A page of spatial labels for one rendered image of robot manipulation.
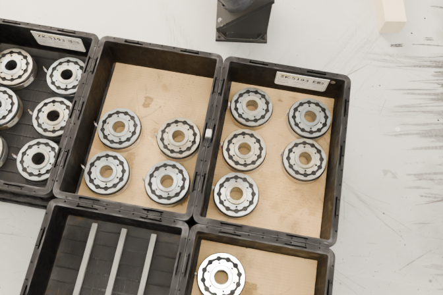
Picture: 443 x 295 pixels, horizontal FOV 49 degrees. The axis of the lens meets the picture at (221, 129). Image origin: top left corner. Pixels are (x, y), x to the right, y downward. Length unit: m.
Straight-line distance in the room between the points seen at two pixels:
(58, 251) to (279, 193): 0.51
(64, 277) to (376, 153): 0.84
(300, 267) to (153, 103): 0.52
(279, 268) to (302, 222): 0.12
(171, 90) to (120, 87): 0.13
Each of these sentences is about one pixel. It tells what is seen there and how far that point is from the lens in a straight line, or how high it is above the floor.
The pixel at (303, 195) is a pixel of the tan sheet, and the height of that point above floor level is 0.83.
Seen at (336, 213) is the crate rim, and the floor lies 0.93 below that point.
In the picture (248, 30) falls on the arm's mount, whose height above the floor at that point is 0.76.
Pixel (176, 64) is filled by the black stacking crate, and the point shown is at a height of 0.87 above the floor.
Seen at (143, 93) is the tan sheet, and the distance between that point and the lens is 1.22.
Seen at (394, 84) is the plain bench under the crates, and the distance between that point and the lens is 1.46.
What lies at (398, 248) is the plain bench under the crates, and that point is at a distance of 1.32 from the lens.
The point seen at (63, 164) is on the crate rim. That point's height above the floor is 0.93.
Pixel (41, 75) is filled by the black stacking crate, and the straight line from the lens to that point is 1.31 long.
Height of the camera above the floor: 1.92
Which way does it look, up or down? 69 degrees down
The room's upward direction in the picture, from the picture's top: 2 degrees clockwise
